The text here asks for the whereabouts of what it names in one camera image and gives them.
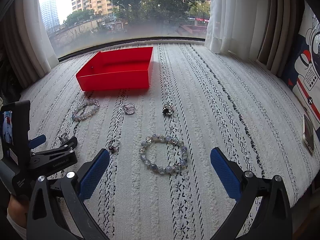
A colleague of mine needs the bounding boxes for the purple stone ring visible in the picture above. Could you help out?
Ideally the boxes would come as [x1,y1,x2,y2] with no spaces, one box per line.
[107,139,121,154]

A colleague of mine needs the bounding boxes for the small pale bead bracelet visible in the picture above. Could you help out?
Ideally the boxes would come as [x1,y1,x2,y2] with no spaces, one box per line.
[71,98,100,122]

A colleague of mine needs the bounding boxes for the silver hoop rings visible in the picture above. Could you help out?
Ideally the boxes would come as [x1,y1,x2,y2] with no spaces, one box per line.
[122,102,136,116]

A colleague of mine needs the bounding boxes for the large blue bead bracelet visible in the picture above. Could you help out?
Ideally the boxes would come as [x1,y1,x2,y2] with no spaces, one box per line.
[139,133,188,175]

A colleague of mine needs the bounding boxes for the dark gem ring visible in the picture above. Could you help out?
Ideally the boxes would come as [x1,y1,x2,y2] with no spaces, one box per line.
[162,103,175,117]

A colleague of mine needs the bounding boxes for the white knit sleeve forearm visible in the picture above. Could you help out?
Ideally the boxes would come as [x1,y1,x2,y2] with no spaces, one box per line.
[7,211,27,240]

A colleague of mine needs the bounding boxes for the person's left hand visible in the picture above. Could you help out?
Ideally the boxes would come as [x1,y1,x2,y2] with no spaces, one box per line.
[8,195,29,228]

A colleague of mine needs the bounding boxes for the left white curtain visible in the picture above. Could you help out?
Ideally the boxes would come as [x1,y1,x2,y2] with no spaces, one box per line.
[1,0,59,88]

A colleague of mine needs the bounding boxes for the white curtain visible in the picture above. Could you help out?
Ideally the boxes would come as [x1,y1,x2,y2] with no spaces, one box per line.
[205,0,297,76]
[1,0,59,88]

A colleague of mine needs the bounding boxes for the red plastic tray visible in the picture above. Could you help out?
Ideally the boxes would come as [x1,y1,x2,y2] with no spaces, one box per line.
[76,47,153,92]

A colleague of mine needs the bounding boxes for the white patterned bedspread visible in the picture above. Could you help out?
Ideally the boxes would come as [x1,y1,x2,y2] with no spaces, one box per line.
[22,44,319,239]

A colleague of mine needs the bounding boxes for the smartphone on bed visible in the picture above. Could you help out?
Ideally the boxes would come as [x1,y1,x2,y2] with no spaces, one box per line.
[302,114,314,154]

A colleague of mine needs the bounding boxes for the astronaut print pillow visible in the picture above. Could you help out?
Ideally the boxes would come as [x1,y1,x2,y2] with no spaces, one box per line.
[282,3,319,136]

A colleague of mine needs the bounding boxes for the right white curtain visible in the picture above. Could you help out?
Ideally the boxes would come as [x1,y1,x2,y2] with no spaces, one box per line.
[205,0,297,76]

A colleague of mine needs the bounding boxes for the phone on gripper mount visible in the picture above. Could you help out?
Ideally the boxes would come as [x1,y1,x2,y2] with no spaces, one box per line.
[2,111,13,145]

